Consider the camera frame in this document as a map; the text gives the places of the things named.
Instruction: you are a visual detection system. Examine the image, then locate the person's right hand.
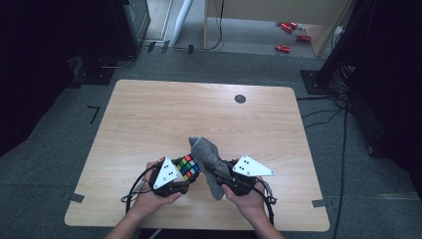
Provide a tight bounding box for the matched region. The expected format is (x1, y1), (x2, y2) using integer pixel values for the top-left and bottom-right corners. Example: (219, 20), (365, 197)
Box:
(221, 177), (270, 224)

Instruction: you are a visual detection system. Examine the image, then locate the black hanging cable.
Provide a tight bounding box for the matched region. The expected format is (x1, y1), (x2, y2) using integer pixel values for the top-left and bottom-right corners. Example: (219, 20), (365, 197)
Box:
(195, 0), (225, 52)

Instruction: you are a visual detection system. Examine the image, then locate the bundle of black cables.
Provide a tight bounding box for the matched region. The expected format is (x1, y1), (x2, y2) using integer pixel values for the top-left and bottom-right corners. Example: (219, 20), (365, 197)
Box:
(331, 63), (356, 95)

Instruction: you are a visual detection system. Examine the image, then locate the white leaning board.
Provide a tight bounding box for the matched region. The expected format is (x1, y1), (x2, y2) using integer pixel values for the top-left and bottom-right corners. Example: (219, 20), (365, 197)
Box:
(172, 0), (195, 46)

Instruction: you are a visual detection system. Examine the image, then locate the long black floor cable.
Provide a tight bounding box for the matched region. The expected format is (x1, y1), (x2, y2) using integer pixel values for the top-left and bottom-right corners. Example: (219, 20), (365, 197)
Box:
(331, 108), (349, 239)

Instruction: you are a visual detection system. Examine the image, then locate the black metal stand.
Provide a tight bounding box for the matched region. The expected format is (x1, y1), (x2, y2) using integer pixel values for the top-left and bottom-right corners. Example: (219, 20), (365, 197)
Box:
(300, 0), (366, 96)

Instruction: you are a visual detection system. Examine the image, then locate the left hand-held gripper cable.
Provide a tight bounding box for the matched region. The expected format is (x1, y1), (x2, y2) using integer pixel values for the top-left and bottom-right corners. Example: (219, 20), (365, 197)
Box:
(120, 163), (157, 215)

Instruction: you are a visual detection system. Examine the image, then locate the black looped cable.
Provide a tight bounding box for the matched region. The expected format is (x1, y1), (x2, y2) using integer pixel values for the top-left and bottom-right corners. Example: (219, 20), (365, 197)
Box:
(98, 54), (137, 70)

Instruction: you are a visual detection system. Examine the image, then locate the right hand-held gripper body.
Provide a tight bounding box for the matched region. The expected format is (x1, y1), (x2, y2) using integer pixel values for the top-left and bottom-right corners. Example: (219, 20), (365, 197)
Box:
(227, 154), (276, 196)

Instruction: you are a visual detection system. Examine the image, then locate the hand-held gripper cable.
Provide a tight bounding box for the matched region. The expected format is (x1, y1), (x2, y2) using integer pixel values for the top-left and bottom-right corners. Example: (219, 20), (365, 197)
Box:
(120, 163), (157, 215)
(255, 180), (279, 227)

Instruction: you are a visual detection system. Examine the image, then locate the grey cloth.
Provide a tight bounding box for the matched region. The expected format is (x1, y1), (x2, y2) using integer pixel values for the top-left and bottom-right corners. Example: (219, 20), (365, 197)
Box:
(188, 135), (231, 201)

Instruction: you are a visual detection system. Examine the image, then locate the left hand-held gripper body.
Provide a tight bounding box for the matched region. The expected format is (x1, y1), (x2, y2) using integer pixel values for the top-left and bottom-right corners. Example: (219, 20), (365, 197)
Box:
(149, 156), (192, 198)

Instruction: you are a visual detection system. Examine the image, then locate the person's left hand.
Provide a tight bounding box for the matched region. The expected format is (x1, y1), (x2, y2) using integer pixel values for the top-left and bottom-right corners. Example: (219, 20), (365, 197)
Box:
(127, 156), (183, 221)

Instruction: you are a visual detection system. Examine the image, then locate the right hand-held gripper cable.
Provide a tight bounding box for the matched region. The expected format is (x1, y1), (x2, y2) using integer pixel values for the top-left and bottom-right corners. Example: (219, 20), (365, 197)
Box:
(255, 180), (279, 227)

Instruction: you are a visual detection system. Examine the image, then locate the black stand base plate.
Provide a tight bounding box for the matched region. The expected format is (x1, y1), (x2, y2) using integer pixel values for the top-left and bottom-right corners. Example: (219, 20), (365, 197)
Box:
(71, 56), (117, 88)

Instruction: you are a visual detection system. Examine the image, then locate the dark curtain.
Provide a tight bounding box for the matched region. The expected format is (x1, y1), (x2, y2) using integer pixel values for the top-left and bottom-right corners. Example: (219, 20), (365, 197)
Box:
(347, 0), (422, 203)
(0, 0), (115, 157)

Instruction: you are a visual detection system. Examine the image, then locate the multicoloured puzzle cube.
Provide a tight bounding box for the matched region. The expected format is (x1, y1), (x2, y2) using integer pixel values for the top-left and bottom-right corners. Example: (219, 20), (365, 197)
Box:
(174, 153), (201, 182)

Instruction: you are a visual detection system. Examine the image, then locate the dark glass-front cabinet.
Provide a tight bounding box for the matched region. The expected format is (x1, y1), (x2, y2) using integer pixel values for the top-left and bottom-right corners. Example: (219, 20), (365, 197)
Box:
(112, 0), (152, 58)

